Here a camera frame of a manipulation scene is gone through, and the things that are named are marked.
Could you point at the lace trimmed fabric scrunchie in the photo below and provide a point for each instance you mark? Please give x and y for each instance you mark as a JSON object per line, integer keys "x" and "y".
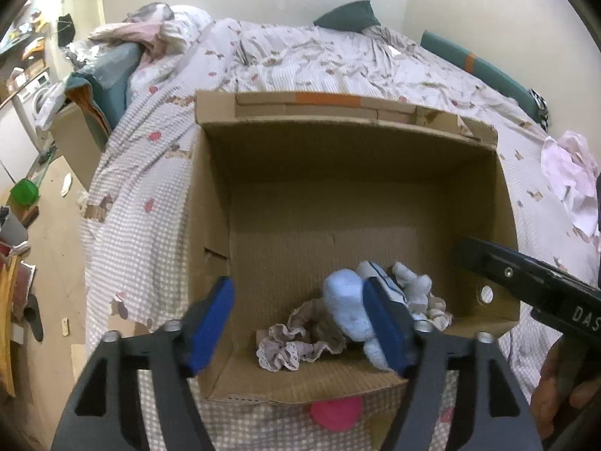
{"x": 296, "y": 340}

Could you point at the light blue plush toy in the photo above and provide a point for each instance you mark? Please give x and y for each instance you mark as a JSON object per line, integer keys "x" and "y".
{"x": 345, "y": 305}

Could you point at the pale pink crumpled cloth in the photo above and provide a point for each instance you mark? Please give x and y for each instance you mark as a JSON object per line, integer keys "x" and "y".
{"x": 570, "y": 174}

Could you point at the pink and grey blanket pile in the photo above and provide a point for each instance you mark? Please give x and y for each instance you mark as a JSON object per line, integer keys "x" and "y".
{"x": 155, "y": 26}

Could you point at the black slipper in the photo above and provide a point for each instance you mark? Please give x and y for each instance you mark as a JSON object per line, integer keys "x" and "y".
{"x": 34, "y": 317}

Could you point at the teal bolster cushion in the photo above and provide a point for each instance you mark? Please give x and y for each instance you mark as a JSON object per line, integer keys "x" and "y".
{"x": 488, "y": 70}

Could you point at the grey plastic bin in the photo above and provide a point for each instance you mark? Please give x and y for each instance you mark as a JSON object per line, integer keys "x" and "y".
{"x": 11, "y": 228}

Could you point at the person's right hand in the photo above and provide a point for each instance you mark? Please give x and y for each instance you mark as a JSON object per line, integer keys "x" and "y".
{"x": 558, "y": 385}

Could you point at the tall cardboard box with clothes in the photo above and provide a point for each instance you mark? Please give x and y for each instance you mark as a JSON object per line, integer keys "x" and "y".
{"x": 77, "y": 141}

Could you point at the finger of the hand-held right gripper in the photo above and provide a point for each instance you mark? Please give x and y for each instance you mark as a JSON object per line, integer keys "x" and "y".
{"x": 507, "y": 270}

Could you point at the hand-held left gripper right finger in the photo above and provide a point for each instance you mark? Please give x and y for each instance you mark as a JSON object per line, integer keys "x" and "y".
{"x": 385, "y": 329}

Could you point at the teal folded cloth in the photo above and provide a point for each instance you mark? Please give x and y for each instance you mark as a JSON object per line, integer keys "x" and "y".
{"x": 105, "y": 80}

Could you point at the white paper scrap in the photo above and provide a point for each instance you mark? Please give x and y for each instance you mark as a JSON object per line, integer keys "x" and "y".
{"x": 65, "y": 185}

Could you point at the pink rubber toy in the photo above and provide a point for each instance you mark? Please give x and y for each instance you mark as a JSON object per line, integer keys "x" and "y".
{"x": 335, "y": 413}

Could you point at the dark green pillow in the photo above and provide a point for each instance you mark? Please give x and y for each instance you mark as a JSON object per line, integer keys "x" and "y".
{"x": 350, "y": 16}

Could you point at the black hanging garment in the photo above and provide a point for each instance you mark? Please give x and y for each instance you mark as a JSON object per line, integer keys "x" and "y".
{"x": 65, "y": 30}

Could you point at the yellow wooden chair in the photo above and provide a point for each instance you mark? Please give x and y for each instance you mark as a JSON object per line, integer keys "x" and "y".
{"x": 9, "y": 319}

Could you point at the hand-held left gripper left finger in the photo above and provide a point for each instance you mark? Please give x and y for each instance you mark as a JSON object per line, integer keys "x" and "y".
{"x": 211, "y": 324}

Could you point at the green plastic bucket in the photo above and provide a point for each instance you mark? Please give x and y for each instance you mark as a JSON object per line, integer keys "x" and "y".
{"x": 24, "y": 192}

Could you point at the white washing machine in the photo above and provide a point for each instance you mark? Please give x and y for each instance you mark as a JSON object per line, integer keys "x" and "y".
{"x": 37, "y": 96}

